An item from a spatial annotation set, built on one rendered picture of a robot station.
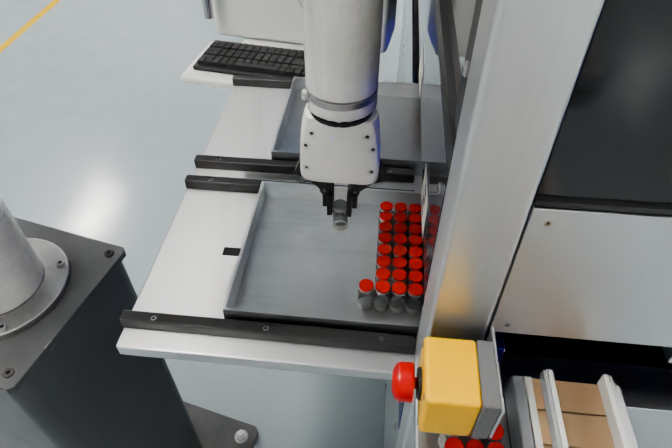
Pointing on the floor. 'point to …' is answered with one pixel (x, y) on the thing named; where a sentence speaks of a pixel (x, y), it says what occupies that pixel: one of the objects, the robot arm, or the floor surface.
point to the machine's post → (508, 126)
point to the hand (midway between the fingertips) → (340, 198)
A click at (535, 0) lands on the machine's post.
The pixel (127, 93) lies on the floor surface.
